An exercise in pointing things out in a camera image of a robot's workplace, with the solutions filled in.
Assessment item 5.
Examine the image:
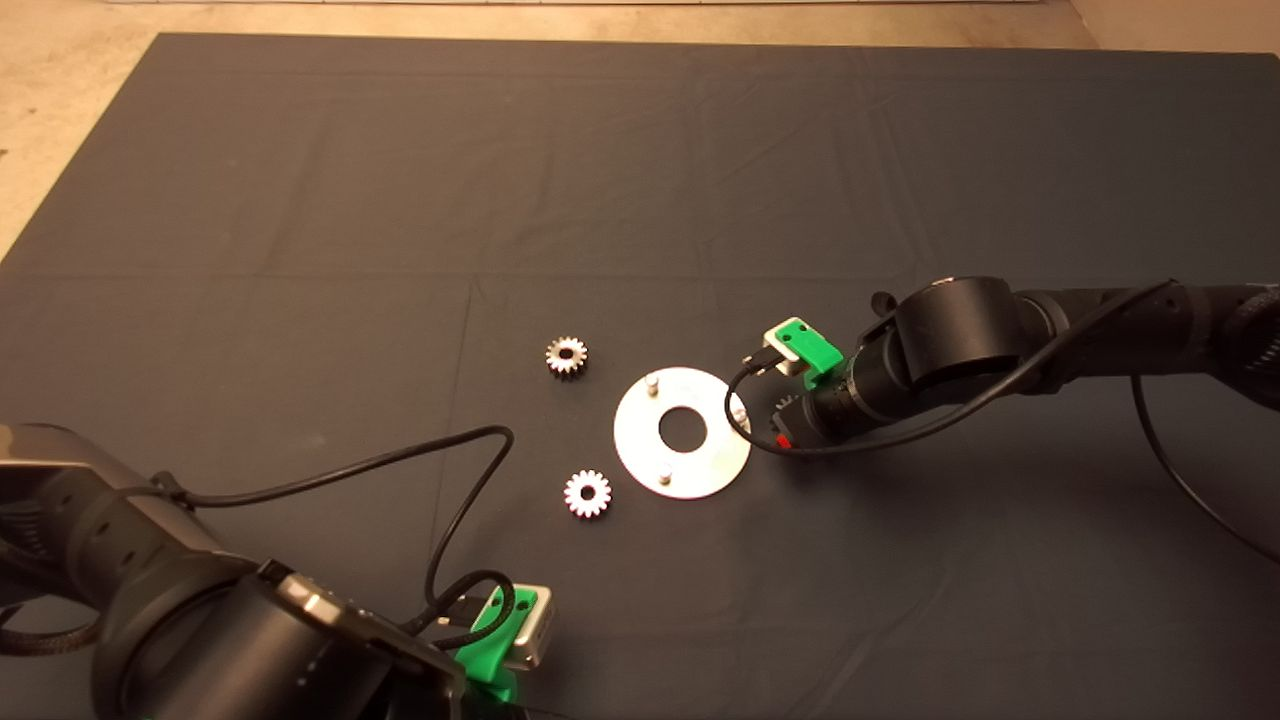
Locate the dark grey table cloth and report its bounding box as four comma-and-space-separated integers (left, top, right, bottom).
0, 33, 1280, 720

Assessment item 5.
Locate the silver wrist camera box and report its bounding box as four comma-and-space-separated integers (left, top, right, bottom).
500, 585, 554, 669
762, 330, 811, 379

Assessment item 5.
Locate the black left camera cable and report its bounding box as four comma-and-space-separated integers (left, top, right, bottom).
150, 425, 516, 651

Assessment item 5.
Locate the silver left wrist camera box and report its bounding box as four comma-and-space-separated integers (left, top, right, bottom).
500, 585, 554, 669

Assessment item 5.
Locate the round metal carrier plate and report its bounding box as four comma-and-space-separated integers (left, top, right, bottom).
613, 367, 753, 500

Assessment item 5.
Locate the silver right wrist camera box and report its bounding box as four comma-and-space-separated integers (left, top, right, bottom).
762, 330, 811, 379

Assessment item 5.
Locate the black braided left arm sleeve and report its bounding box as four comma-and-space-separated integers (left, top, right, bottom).
0, 600, 101, 657

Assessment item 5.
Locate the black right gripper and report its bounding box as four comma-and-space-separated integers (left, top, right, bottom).
776, 392, 841, 457

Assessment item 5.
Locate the green right camera mount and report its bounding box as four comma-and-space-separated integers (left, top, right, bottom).
765, 317, 844, 391

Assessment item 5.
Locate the green left camera mount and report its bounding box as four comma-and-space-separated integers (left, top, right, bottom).
455, 585, 536, 703

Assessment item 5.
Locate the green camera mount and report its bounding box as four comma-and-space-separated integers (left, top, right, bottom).
455, 585, 536, 703
765, 317, 844, 391

